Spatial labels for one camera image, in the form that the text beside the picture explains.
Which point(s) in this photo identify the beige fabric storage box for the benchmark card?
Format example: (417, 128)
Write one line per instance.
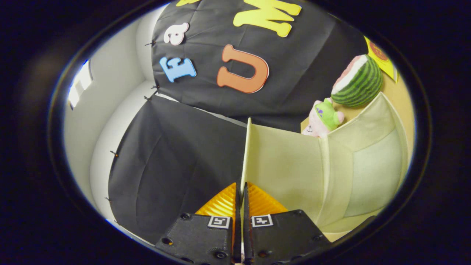
(287, 165)

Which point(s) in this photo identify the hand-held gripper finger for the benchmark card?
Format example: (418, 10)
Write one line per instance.
(246, 239)
(237, 239)

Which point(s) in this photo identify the yellow book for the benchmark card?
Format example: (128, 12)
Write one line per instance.
(379, 57)

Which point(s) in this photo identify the watermelon slice plush toy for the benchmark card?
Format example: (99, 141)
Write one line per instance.
(362, 84)

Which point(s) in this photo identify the pink and green plush toy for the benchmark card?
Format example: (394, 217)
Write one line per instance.
(323, 117)

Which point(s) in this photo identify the black backdrop cloth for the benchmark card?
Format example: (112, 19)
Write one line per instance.
(176, 158)

